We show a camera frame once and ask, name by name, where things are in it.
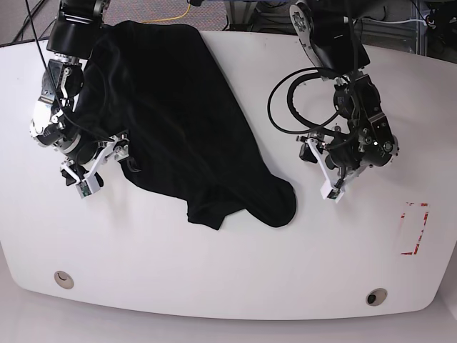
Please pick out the right table grommet hole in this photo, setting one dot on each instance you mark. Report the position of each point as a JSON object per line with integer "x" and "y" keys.
{"x": 376, "y": 297}

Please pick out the left table grommet hole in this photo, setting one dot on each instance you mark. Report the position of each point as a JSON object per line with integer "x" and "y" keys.
{"x": 64, "y": 280}

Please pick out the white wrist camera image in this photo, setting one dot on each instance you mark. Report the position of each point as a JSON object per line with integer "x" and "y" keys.
{"x": 329, "y": 191}
{"x": 90, "y": 185}

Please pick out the aluminium frame stand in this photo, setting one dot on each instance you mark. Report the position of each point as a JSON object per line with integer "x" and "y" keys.
{"x": 239, "y": 14}

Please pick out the table grommet hole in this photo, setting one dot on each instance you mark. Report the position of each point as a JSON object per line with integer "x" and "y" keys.
{"x": 376, "y": 297}
{"x": 64, "y": 280}

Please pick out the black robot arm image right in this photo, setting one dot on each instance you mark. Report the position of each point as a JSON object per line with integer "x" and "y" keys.
{"x": 327, "y": 35}

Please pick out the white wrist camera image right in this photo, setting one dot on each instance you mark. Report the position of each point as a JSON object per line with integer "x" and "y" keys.
{"x": 329, "y": 191}

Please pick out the red tape rectangle marking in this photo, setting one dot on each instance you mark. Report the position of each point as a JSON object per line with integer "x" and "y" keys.
{"x": 413, "y": 223}

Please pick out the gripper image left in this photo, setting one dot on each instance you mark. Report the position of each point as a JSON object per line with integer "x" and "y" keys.
{"x": 94, "y": 154}

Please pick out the black t-shirt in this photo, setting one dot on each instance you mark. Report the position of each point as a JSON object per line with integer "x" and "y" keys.
{"x": 161, "y": 84}

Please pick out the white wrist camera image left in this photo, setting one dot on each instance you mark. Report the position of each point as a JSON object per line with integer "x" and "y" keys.
{"x": 90, "y": 185}

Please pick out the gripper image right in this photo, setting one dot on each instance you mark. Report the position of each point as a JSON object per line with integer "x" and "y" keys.
{"x": 340, "y": 160}

